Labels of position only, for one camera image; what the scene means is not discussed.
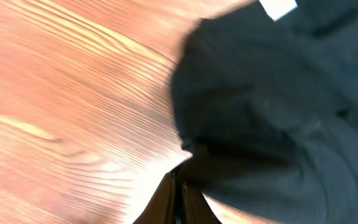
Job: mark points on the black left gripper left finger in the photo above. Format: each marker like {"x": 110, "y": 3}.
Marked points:
{"x": 161, "y": 207}

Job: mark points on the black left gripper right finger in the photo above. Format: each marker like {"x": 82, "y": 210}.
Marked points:
{"x": 196, "y": 208}

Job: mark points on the black t-shirt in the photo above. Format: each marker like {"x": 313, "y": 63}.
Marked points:
{"x": 269, "y": 111}

